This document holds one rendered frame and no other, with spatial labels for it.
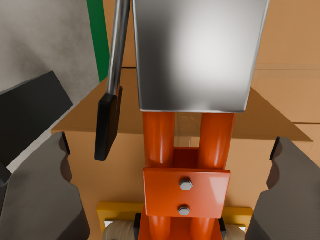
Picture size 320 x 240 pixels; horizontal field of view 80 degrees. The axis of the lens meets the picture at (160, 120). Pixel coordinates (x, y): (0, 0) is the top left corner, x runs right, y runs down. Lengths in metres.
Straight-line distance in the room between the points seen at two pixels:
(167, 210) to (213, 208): 0.04
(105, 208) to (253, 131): 0.29
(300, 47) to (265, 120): 0.41
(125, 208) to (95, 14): 1.06
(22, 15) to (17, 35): 0.12
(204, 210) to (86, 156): 0.23
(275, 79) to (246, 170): 0.46
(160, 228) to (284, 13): 0.65
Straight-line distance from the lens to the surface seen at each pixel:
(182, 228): 0.22
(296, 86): 0.80
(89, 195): 0.41
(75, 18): 1.30
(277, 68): 0.75
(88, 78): 1.34
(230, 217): 0.40
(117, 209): 0.40
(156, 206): 0.17
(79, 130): 0.32
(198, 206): 0.17
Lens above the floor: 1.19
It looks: 61 degrees down
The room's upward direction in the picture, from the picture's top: 174 degrees counter-clockwise
